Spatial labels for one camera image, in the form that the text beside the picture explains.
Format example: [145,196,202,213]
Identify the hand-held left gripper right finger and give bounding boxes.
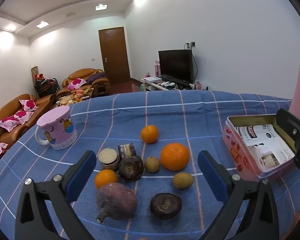
[197,150,282,240]

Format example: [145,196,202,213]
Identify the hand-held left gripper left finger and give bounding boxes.
[14,150,98,240]

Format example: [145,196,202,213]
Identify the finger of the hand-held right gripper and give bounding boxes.
[276,109,300,178]

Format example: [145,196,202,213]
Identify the small orange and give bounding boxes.
[94,169,118,190]
[141,125,159,144]

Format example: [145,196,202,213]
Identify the pink tin box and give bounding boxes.
[221,114,297,180]

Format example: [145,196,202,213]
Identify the large orange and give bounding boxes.
[160,142,190,172]

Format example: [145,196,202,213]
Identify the purple round fruit with stem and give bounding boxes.
[95,182,138,223]

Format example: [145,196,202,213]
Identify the chocolate cake slice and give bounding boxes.
[117,143,137,159]

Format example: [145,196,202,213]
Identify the dark mushroom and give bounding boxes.
[150,192,183,220]

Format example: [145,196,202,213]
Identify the small brown kiwi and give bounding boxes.
[144,156,161,173]

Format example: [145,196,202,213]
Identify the pink cartoon mug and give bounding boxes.
[35,105,78,150]

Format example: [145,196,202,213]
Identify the blue checked blanket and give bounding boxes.
[0,90,300,240]

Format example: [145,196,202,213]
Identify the pile of snacks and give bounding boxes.
[60,87,93,105]

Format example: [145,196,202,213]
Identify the dark coffee table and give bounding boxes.
[55,89,94,107]

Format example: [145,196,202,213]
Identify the brown leather sofa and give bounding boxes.
[0,94,57,155]

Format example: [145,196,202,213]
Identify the black rack with clothes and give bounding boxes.
[34,74,59,98]

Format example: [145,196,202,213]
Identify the purple throw blanket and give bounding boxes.
[86,72,107,84]

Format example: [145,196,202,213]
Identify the brown leather armchair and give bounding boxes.
[62,68,111,97]

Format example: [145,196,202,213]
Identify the white television stand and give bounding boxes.
[140,77,198,93]

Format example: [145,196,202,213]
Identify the brown framed board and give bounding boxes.
[31,66,39,88]

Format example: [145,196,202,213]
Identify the black television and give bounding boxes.
[158,49,193,83]

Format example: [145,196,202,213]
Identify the brown wooden door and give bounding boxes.
[98,27,131,85]

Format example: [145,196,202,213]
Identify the black power cable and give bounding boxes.
[191,47,198,80]

